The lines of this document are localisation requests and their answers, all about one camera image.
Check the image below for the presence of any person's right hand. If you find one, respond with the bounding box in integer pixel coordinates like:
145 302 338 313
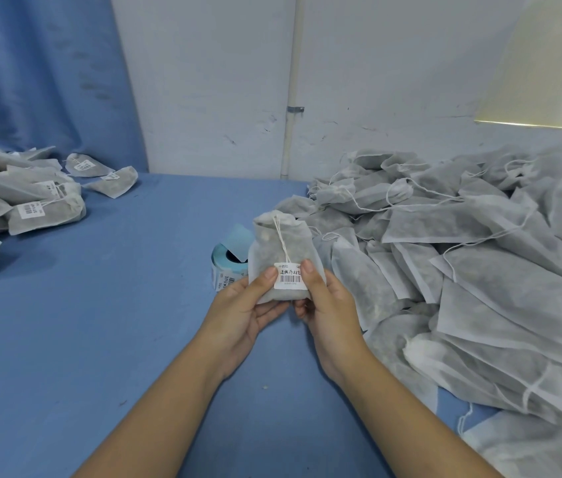
293 260 375 385

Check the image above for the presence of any person's left hand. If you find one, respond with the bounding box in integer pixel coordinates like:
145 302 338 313
195 270 292 382

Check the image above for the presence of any white drawstring pouch with label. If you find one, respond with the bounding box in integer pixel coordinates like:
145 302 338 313
247 210 328 305

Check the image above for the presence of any person's right forearm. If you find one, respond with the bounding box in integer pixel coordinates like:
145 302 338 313
318 343 504 478

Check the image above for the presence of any person's left forearm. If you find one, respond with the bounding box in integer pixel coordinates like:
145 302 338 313
74 338 242 478

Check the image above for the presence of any blue sticker label roll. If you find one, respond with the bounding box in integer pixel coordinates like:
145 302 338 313
210 224 255 293

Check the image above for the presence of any blue table cloth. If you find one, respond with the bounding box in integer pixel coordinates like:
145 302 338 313
0 171 506 478

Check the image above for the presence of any pile of unlabelled white pouches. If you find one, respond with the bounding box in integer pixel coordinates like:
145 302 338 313
306 146 562 478

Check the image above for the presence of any flat labelled sachet bag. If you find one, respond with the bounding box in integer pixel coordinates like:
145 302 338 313
85 166 140 199
64 153 116 178

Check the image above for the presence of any pile of labelled white pouches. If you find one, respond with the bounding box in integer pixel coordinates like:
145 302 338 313
0 135 86 286

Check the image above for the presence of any blue curtain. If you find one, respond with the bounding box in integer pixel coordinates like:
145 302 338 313
0 0 150 173

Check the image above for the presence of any translucent yellowish plastic sheet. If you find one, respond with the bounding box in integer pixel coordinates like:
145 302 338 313
474 0 562 130

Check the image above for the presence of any white wall pipe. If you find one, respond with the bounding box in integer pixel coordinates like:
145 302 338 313
280 0 307 181

